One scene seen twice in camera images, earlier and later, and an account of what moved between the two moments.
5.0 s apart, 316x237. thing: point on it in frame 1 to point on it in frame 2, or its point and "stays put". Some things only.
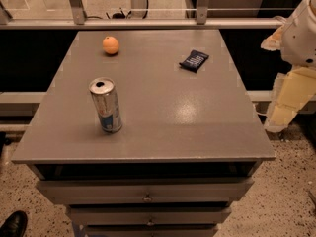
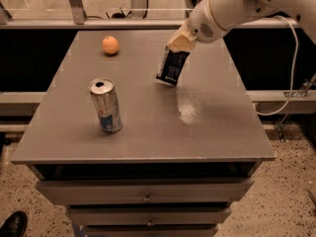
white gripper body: x=300 y=39 to x=199 y=28
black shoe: x=15 y=225 stays put
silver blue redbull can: x=104 y=93 stays put
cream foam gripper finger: x=292 y=93 to x=184 y=39
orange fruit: x=110 y=44 stays put
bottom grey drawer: x=151 y=230 stays put
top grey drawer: x=146 y=191 stays put
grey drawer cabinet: x=145 y=133 stays put
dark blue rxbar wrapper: x=194 y=60 to x=171 y=66
